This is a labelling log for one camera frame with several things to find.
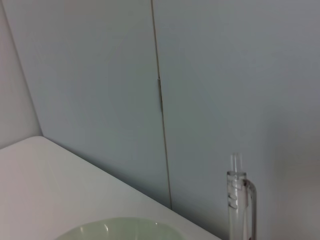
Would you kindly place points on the silver ballpoint pen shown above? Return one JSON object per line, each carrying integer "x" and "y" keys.
{"x": 240, "y": 200}

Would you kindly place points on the green glass fruit plate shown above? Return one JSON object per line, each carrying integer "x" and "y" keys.
{"x": 120, "y": 230}

